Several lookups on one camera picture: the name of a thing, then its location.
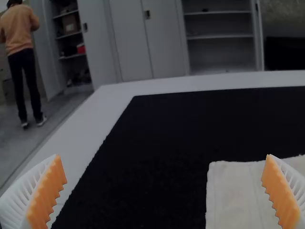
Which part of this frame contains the closed grey cupboard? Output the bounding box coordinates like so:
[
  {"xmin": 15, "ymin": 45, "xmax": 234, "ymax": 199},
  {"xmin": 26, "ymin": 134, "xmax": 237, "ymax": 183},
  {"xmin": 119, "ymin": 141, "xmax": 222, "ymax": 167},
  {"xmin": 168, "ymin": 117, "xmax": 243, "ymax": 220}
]
[{"xmin": 108, "ymin": 0, "xmax": 190, "ymax": 82}]

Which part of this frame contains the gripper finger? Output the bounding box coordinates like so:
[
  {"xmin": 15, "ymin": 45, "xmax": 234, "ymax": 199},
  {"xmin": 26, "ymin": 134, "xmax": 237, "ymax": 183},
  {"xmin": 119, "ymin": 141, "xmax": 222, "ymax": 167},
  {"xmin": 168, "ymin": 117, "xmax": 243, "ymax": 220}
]
[
  {"xmin": 0, "ymin": 154, "xmax": 68, "ymax": 229},
  {"xmin": 260, "ymin": 154, "xmax": 305, "ymax": 229}
]

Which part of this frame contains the empty open grey cupboard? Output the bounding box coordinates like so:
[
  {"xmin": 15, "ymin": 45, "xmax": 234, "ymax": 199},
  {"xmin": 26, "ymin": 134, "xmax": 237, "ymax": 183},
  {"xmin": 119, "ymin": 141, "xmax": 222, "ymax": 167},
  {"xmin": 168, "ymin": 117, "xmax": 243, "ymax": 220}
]
[{"xmin": 181, "ymin": 0, "xmax": 265, "ymax": 75}]

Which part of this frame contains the black crate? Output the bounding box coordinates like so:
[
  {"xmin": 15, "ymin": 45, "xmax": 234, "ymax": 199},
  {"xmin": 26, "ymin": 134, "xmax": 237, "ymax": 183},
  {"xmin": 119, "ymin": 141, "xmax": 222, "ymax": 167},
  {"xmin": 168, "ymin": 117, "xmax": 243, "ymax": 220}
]
[{"xmin": 263, "ymin": 35, "xmax": 305, "ymax": 71}]

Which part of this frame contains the grey cupboard with stored things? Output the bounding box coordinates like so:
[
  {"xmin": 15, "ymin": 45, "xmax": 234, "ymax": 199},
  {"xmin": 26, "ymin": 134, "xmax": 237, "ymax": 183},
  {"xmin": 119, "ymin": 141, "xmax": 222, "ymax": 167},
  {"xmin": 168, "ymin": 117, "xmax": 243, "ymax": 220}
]
[{"xmin": 32, "ymin": 0, "xmax": 122, "ymax": 102}]

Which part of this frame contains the black mat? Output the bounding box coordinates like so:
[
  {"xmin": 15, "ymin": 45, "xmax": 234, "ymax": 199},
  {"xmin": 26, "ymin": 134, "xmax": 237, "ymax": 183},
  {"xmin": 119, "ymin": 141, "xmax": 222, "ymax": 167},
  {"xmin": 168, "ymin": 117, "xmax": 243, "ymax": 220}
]
[{"xmin": 51, "ymin": 86, "xmax": 305, "ymax": 229}]

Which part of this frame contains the pale towel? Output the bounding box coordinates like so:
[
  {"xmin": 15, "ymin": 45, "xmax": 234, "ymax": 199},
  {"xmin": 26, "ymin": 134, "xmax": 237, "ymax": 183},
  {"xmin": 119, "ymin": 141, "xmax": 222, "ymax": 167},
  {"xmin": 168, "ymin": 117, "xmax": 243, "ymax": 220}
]
[{"xmin": 205, "ymin": 154, "xmax": 305, "ymax": 229}]

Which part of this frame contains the person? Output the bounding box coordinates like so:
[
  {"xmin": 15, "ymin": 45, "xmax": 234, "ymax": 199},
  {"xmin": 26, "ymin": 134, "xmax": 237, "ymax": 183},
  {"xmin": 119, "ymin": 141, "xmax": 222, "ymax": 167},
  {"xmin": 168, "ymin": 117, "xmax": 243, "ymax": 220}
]
[{"xmin": 0, "ymin": 0, "xmax": 48, "ymax": 129}]

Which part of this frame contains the cardboard box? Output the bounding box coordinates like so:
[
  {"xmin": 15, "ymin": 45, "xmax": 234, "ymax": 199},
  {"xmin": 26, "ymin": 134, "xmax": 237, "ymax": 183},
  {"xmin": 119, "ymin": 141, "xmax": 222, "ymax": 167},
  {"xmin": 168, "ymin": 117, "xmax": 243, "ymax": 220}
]
[{"xmin": 62, "ymin": 14, "xmax": 78, "ymax": 34}]

